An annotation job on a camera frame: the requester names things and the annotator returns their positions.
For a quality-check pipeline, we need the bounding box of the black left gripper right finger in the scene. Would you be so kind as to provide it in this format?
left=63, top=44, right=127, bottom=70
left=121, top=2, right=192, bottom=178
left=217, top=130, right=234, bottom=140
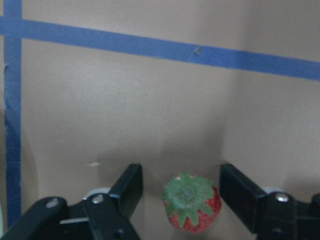
left=219, top=164, right=268, bottom=234

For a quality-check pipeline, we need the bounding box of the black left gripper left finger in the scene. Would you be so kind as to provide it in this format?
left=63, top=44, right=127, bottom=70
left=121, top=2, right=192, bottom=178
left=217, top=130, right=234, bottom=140
left=108, top=163, right=143, bottom=219

